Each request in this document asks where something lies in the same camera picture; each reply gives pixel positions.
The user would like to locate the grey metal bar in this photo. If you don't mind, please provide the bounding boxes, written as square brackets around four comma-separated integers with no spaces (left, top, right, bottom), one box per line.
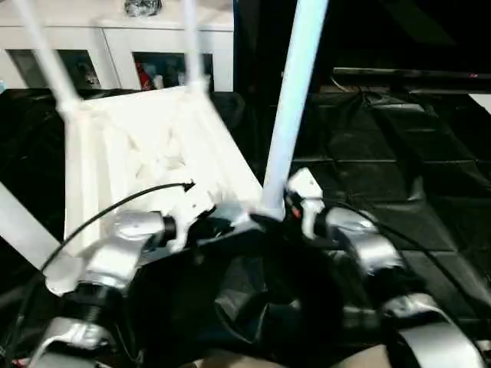
[331,66,491,84]

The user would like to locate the black mat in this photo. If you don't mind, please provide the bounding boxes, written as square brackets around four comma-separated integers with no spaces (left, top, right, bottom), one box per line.
[0,86,491,361]

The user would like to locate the white flat panel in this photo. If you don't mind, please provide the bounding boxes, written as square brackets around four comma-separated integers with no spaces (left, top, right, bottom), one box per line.
[474,92,491,115]

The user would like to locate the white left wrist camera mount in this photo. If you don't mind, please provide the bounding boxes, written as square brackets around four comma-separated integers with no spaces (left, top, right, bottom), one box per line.
[166,182,219,253]

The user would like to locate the large black case yellow label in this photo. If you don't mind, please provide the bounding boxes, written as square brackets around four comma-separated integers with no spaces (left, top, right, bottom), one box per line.
[232,0,335,96]

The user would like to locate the red bottle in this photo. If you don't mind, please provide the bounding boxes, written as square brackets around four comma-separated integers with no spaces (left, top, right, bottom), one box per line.
[137,62,153,90]

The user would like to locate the white cabinet with glass doors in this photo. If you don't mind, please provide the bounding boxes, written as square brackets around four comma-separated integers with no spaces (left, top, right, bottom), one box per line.
[0,0,236,93]

